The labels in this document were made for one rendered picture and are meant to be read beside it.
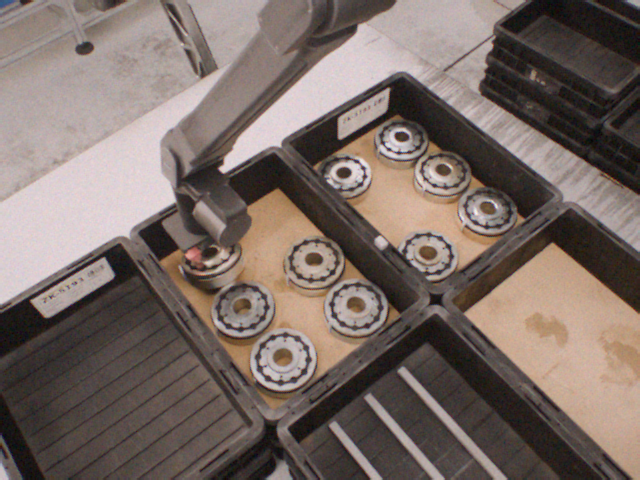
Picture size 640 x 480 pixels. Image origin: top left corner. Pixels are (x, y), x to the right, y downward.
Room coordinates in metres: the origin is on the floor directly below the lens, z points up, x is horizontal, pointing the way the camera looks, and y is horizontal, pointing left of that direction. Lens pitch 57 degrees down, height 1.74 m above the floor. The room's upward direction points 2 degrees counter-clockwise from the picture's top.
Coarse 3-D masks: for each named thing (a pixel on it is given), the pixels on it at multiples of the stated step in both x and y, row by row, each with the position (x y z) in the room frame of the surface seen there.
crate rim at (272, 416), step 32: (256, 160) 0.70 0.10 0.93; (288, 160) 0.70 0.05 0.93; (320, 192) 0.63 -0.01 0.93; (352, 224) 0.57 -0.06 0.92; (384, 256) 0.51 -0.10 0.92; (416, 288) 0.44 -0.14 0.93; (192, 320) 0.40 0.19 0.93; (224, 352) 0.35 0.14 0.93; (352, 352) 0.34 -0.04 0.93; (320, 384) 0.30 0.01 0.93
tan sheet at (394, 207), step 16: (352, 144) 0.82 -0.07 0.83; (368, 144) 0.82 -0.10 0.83; (432, 144) 0.81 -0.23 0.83; (368, 160) 0.78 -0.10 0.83; (384, 176) 0.74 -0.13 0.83; (400, 176) 0.74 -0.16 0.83; (384, 192) 0.70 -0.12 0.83; (400, 192) 0.70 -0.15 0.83; (416, 192) 0.70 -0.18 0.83; (368, 208) 0.67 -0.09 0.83; (384, 208) 0.66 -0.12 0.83; (400, 208) 0.66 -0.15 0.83; (416, 208) 0.66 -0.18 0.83; (432, 208) 0.66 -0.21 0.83; (448, 208) 0.66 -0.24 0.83; (384, 224) 0.63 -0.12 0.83; (400, 224) 0.63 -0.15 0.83; (416, 224) 0.63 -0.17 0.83; (432, 224) 0.63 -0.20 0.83; (448, 224) 0.62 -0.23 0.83; (400, 240) 0.59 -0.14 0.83; (464, 240) 0.59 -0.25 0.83; (464, 256) 0.56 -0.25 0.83
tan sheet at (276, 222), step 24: (264, 216) 0.66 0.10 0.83; (288, 216) 0.66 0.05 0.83; (240, 240) 0.61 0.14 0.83; (264, 240) 0.61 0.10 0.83; (288, 240) 0.60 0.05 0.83; (168, 264) 0.56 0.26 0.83; (264, 264) 0.56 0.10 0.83; (312, 264) 0.55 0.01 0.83; (192, 288) 0.51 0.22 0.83; (216, 288) 0.51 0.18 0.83; (288, 288) 0.51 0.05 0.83; (240, 312) 0.47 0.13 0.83; (288, 312) 0.46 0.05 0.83; (312, 312) 0.46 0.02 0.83; (216, 336) 0.42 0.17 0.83; (312, 336) 0.42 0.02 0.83; (240, 360) 0.38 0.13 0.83; (288, 360) 0.38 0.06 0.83; (336, 360) 0.38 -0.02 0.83
